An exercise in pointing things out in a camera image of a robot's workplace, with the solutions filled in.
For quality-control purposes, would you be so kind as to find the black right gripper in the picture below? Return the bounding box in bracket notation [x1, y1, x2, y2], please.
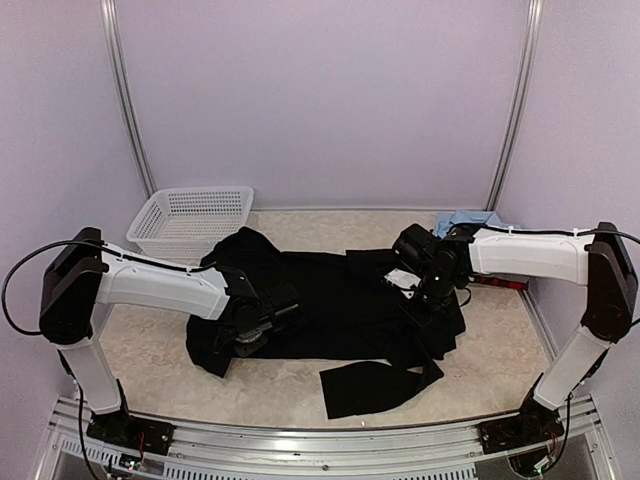
[397, 268, 462, 332]

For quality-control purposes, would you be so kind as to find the light blue shirt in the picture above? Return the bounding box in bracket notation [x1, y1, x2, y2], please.
[433, 210, 510, 238]

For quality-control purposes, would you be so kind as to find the red black plaid shirt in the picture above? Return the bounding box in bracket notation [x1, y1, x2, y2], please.
[472, 276, 528, 291]

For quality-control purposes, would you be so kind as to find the black long sleeve shirt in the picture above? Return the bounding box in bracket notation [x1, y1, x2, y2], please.
[186, 224, 466, 419]

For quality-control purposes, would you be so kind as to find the white perforated plastic basket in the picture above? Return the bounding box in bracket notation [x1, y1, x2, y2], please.
[126, 186, 254, 261]

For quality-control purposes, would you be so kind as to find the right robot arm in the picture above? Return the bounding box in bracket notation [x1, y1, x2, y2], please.
[393, 222, 639, 444]

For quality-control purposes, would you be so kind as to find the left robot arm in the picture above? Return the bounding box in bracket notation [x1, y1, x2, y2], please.
[39, 227, 301, 445]

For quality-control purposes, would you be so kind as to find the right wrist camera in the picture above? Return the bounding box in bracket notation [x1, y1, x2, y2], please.
[384, 269, 420, 291]

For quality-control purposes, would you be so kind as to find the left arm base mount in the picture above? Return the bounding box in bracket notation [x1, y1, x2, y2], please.
[86, 401, 175, 456]

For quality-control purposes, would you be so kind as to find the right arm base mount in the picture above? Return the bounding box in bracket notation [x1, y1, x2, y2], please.
[478, 395, 565, 454]

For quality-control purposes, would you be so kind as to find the aluminium front rail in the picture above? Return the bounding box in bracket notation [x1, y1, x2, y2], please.
[32, 397, 619, 479]

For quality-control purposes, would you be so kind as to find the right aluminium corner post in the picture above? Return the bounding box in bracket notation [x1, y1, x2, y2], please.
[484, 0, 544, 211]

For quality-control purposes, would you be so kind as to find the aluminium corner post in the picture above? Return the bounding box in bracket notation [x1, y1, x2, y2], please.
[99, 0, 156, 198]
[484, 0, 544, 211]

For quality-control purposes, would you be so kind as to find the left aluminium corner post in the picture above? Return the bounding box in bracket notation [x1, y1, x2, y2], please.
[99, 0, 156, 198]

